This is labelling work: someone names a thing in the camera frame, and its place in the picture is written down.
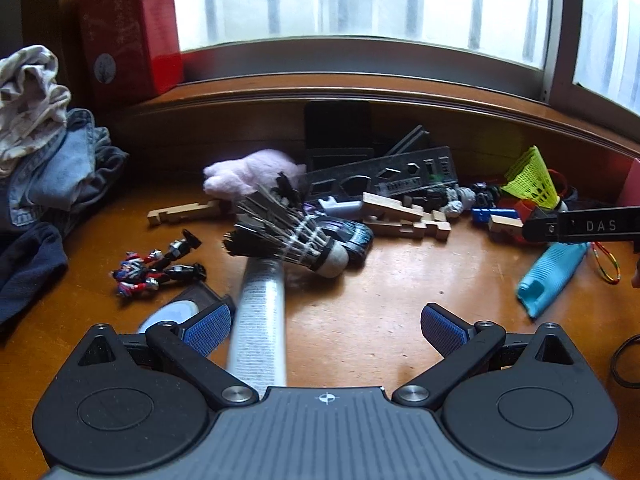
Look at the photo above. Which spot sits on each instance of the red plastic cup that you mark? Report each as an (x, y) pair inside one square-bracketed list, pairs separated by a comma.
[(520, 210)]

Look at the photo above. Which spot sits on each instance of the white printed tube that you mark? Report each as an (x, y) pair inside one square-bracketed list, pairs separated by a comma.
[(260, 320)]

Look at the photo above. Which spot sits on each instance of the black grooved bar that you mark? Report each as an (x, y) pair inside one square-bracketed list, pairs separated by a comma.
[(407, 140)]

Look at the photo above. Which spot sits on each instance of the window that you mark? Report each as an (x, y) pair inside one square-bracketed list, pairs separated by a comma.
[(375, 0)]

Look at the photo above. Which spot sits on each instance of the dark navy cloth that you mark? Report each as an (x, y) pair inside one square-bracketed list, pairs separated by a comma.
[(27, 270)]

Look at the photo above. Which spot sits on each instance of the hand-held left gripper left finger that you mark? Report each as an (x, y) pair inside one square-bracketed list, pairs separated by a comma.
[(207, 331)]

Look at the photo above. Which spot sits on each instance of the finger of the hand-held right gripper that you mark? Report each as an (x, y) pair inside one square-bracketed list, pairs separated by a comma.
[(540, 227)]

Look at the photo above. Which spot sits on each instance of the black feather shuttlecock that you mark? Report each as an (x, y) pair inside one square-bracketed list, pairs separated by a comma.
[(285, 237)]

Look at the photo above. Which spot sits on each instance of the patterned white cloth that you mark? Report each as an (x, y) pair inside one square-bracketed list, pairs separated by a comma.
[(30, 105)]

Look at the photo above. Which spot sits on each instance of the black holographic toy car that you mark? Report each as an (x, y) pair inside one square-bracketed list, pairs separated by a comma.
[(352, 240)]

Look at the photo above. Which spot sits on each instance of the green plastic shuttlecock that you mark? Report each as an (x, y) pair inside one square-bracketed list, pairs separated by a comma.
[(532, 180)]

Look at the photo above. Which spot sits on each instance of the black white robot toy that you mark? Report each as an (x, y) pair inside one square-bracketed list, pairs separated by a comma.
[(452, 200)]

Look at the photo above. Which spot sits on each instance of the notched wooden puzzle piece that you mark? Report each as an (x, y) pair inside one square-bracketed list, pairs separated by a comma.
[(400, 215), (502, 225), (185, 212)]

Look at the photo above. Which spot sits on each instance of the red gift box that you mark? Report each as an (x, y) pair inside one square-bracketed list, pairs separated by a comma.
[(125, 40)]

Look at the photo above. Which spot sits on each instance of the wooden windowsill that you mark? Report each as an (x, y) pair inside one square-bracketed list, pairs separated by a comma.
[(375, 95)]

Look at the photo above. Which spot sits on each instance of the metal cutout plate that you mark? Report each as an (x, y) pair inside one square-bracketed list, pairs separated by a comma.
[(390, 172)]

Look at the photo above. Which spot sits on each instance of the pink plush toy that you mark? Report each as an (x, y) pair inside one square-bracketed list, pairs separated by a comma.
[(250, 172)]

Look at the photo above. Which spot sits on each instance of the lavender plastic piece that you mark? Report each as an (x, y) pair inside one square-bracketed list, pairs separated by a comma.
[(342, 206)]

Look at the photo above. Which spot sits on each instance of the white oval item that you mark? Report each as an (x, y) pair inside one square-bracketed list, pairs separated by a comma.
[(170, 315)]

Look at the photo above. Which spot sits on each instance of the black rubber band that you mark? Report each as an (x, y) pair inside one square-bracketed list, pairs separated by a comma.
[(622, 360)]

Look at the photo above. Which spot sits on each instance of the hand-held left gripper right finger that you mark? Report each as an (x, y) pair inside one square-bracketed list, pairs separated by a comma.
[(442, 332)]

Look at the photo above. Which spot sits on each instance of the dark flat card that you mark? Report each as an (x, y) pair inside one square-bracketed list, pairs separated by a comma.
[(202, 292)]

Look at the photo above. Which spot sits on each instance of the blue plastic block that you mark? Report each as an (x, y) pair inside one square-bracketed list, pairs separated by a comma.
[(482, 216)]

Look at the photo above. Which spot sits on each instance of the purple black small toy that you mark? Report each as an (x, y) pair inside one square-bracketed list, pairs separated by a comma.
[(485, 192)]

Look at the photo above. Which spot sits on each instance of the blue jeans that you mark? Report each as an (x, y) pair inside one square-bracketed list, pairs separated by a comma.
[(65, 170)]

